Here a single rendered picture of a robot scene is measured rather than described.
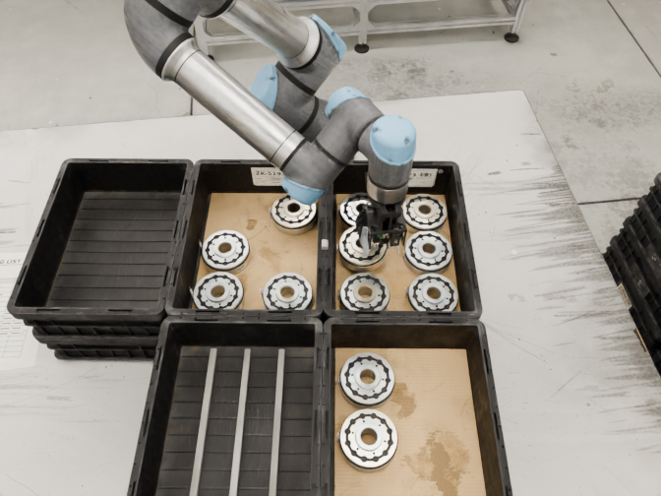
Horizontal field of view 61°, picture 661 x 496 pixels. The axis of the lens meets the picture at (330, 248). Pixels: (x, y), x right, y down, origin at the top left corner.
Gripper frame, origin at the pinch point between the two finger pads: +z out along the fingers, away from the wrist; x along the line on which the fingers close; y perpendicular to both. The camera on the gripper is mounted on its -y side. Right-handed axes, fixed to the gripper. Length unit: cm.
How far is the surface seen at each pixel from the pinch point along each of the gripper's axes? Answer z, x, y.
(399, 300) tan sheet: 4.5, 3.0, 12.1
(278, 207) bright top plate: 1.9, -20.4, -13.9
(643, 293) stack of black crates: 60, 94, -10
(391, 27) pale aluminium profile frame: 75, 45, -185
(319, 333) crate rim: -5.5, -15.0, 22.3
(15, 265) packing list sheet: 18, -87, -16
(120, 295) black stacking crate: 5, -56, 4
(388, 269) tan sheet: 4.6, 2.0, 4.1
